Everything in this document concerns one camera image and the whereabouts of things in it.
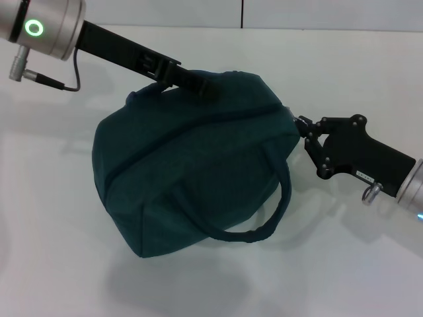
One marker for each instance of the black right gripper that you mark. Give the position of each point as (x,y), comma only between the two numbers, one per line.
(367,152)

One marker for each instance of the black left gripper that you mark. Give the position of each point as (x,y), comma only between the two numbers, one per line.
(122,49)

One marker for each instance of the dark teal lunch bag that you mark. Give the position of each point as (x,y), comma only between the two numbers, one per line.
(185,165)

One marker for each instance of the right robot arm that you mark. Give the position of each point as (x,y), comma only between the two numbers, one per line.
(413,191)

